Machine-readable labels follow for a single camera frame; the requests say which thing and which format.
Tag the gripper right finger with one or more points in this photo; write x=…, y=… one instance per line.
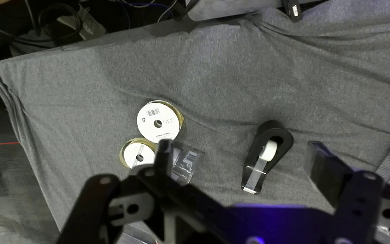
x=357, y=193

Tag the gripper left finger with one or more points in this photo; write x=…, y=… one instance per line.
x=95, y=206

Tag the small clear plastic container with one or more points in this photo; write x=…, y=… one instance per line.
x=186, y=164

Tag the black tape dispenser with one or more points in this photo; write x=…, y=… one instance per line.
x=261, y=139

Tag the small white ribbon spool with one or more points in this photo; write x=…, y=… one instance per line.
x=132, y=152

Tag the large white ribbon spool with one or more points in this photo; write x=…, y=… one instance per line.
x=154, y=117

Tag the grey cloth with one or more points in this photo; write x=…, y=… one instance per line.
x=235, y=78

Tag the grey shoe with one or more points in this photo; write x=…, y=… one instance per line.
x=91, y=23

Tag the black power adapter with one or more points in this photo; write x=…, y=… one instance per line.
x=293, y=10

